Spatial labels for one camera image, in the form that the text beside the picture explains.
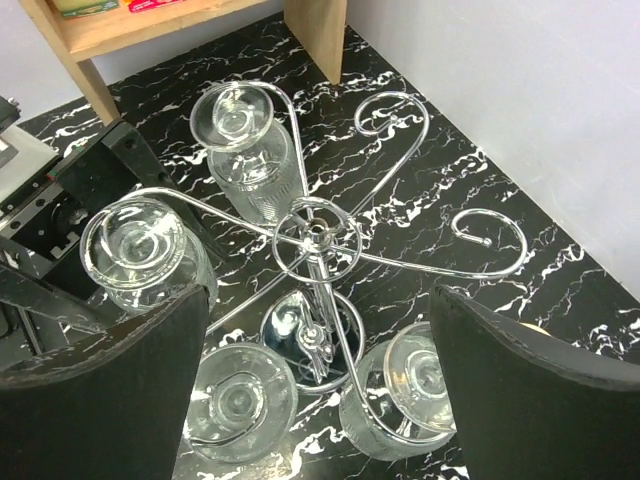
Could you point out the patterned glass goblet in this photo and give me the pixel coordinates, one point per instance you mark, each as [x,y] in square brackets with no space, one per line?
[399,406]

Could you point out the wooden shelf unit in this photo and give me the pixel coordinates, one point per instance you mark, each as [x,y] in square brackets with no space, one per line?
[47,60]

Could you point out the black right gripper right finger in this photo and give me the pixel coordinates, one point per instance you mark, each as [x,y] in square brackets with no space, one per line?
[530,406]

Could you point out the chrome wine glass rack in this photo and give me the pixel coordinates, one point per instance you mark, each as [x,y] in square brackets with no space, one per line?
[318,228]

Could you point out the red packaged item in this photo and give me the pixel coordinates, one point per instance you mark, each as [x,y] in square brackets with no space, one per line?
[139,6]

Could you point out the ribbed glass goblet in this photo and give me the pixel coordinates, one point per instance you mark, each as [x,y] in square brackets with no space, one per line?
[250,154]

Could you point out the clear patterned short goblet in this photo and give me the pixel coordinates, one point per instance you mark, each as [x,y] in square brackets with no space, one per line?
[142,253]

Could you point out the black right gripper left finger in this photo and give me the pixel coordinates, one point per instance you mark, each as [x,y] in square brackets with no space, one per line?
[111,405]

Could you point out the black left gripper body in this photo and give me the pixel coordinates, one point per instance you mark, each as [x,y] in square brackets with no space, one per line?
[46,202]

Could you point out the orange juice carton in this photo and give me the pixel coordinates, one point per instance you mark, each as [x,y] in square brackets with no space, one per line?
[83,8]

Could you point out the frosted short goblet front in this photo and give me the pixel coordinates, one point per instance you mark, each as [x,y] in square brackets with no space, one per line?
[243,403]

